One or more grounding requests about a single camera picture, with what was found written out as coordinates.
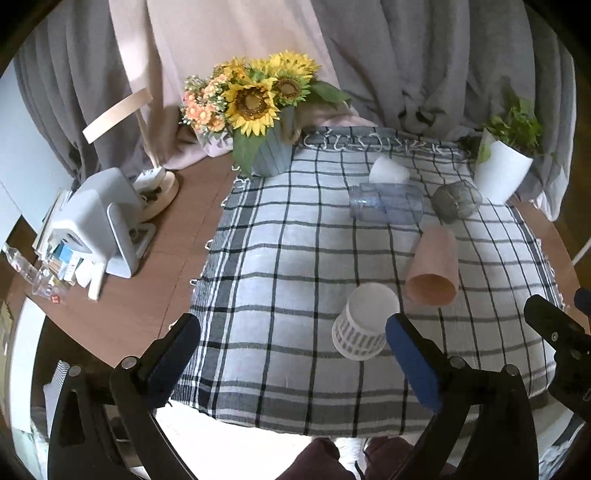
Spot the pink cup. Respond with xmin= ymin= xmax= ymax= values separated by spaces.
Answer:
xmin=405 ymin=225 xmax=459 ymax=306

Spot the grey curtain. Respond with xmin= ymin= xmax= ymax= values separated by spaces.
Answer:
xmin=14 ymin=0 xmax=149 ymax=178
xmin=311 ymin=0 xmax=578 ymax=220

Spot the white slotted cup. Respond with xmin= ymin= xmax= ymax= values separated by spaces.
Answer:
xmin=331 ymin=282 xmax=400 ymax=361

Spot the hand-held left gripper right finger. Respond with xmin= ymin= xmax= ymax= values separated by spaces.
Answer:
xmin=385 ymin=313 xmax=539 ymax=480

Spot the small white cup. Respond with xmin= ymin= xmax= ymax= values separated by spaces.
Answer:
xmin=368 ymin=155 xmax=411 ymax=185

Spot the white plant pot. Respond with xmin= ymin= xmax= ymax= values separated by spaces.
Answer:
xmin=473 ymin=138 xmax=534 ymax=205

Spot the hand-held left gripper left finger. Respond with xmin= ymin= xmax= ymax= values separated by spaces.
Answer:
xmin=48 ymin=313 xmax=202 ymax=480

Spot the clear blue cup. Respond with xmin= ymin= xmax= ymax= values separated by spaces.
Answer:
xmin=348 ymin=181 xmax=424 ymax=227

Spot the dark grey glass cup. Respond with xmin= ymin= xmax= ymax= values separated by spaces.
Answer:
xmin=431 ymin=180 xmax=483 ymax=224

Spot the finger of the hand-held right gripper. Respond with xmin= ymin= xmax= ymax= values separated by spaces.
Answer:
xmin=523 ymin=294 xmax=591 ymax=414
xmin=574 ymin=288 xmax=591 ymax=324

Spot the pink curtain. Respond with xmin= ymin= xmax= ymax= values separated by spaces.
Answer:
xmin=108 ymin=0 xmax=354 ymax=172

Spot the stack of books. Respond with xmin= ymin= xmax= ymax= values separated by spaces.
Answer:
xmin=34 ymin=189 xmax=95 ymax=289

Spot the grey checked cloth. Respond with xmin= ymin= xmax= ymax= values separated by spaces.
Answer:
xmin=171 ymin=126 xmax=567 ymax=437

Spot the grey ribbed flower pot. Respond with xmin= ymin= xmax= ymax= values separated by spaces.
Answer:
xmin=252 ymin=108 xmax=302 ymax=177

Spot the clear plastic bottle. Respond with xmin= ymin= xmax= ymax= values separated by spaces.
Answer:
xmin=2 ymin=244 xmax=70 ymax=302

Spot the sunflower bouquet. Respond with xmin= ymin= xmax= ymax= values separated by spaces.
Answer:
xmin=179 ymin=51 xmax=354 ymax=177

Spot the green leafy plant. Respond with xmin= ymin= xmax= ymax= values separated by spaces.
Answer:
xmin=462 ymin=90 xmax=557 ymax=164

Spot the white desktop device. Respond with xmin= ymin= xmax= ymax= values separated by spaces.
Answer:
xmin=48 ymin=167 xmax=156 ymax=278

